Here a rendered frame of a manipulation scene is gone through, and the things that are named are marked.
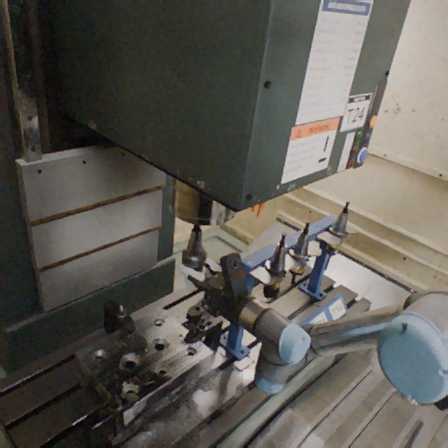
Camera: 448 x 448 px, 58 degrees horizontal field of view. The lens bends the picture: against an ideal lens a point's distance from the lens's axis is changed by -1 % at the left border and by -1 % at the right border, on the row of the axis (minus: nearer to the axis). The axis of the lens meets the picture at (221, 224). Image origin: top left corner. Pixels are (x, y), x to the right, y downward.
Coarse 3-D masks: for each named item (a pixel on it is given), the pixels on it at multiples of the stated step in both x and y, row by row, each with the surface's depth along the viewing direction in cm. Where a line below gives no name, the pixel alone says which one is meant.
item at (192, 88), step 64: (64, 0) 88; (128, 0) 73; (192, 0) 63; (256, 0) 55; (320, 0) 61; (384, 0) 73; (64, 64) 96; (128, 64) 79; (192, 64) 67; (256, 64) 58; (384, 64) 84; (128, 128) 85; (192, 128) 71; (256, 128) 63; (256, 192) 71
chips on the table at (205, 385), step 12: (216, 372) 119; (204, 384) 114; (240, 384) 116; (180, 396) 111; (240, 396) 113; (168, 408) 107; (180, 408) 107; (192, 408) 107; (228, 408) 110; (156, 420) 103; (168, 420) 104; (180, 420) 104; (168, 432) 101; (180, 432) 101; (192, 432) 102; (156, 444) 98; (180, 444) 99
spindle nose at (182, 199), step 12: (168, 192) 92; (180, 192) 86; (192, 192) 85; (180, 204) 87; (192, 204) 86; (204, 204) 86; (216, 204) 86; (180, 216) 89; (192, 216) 87; (204, 216) 87; (216, 216) 88; (228, 216) 90
